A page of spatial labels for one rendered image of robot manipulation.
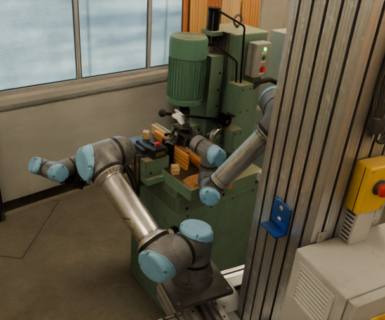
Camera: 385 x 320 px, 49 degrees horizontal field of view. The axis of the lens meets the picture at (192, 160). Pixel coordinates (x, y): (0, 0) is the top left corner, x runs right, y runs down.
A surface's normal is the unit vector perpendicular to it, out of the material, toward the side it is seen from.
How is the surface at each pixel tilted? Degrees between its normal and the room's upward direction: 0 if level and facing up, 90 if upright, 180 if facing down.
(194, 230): 7
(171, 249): 29
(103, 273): 0
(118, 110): 90
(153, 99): 90
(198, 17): 87
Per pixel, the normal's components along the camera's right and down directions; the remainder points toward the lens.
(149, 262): -0.62, 0.39
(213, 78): 0.61, 0.42
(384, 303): 0.43, 0.46
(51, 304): 0.07, -0.88
